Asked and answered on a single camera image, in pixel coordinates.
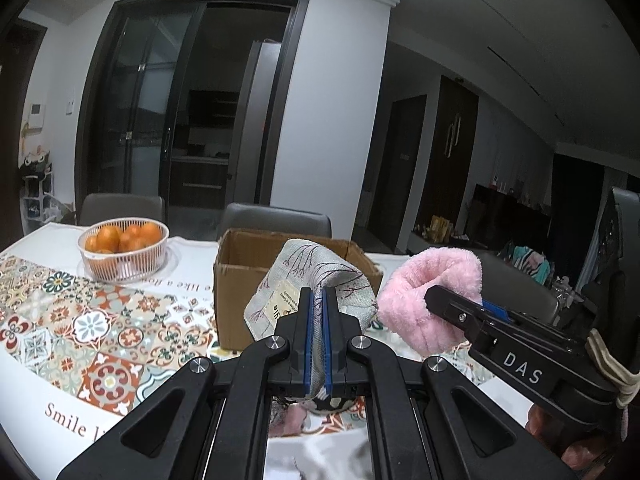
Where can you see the grey chair right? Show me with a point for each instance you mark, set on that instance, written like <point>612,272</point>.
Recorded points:
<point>513,290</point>

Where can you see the white storage shelf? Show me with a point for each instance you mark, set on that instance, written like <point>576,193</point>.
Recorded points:
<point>38,204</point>

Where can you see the brown cardboard box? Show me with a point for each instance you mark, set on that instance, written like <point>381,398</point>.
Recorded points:
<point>244,258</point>

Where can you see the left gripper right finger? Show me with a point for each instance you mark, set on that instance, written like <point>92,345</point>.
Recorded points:
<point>337,330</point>

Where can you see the grey chair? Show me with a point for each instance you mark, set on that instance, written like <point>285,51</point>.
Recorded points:
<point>273,219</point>
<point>99,207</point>
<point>513,290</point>

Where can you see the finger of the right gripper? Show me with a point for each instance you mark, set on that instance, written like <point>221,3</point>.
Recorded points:
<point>453,308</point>
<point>496,311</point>

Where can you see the white low bench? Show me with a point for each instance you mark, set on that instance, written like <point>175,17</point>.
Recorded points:
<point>419,241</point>

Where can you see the white wire fruit basket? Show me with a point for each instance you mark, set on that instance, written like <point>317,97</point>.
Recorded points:
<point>127,266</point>

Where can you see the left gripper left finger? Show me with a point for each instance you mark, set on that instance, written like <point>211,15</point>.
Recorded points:
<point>292,375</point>

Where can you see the right hand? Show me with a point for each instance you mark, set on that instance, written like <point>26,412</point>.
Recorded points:
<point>586,454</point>

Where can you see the grey chair centre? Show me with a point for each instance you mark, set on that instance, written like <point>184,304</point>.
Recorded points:
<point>273,219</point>

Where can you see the black white dotted sock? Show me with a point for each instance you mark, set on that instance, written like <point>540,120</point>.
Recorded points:
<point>330,404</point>

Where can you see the black sliding glass door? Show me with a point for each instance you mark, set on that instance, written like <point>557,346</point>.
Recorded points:
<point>184,99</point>

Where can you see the dark tv cabinet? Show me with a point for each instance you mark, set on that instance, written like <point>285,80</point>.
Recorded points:
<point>496,220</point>

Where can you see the white wall intercom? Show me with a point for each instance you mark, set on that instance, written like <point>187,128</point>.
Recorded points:
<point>36,114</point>

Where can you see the grey chair left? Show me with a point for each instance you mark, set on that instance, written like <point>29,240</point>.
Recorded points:
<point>99,207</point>

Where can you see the oranges in basket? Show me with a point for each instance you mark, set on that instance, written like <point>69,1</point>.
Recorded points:
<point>112,239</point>

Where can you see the colourful clothes pile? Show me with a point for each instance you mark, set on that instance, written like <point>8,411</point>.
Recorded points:
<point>525,259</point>

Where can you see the mauve towel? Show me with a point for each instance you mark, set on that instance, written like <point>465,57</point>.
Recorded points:
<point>286,419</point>

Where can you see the grey patterned cloth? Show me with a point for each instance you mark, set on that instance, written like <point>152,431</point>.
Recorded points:
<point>301,276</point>

